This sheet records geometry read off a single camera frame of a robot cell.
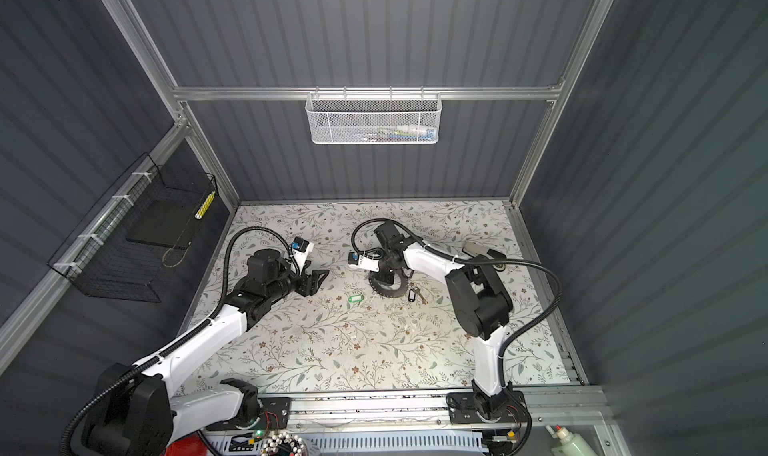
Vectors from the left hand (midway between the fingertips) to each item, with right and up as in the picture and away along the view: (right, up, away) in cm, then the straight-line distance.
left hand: (317, 266), depth 84 cm
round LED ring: (+1, -29, -28) cm, 40 cm away
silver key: (+29, -9, +12) cm, 33 cm away
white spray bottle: (+60, -36, -20) cm, 73 cm away
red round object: (-25, -39, -17) cm, 49 cm away
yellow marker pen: (-31, +19, 0) cm, 36 cm away
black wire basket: (-43, +7, -12) cm, 45 cm away
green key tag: (+10, -11, +10) cm, 18 cm away
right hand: (+17, -3, +11) cm, 20 cm away
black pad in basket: (-36, +12, -10) cm, 39 cm away
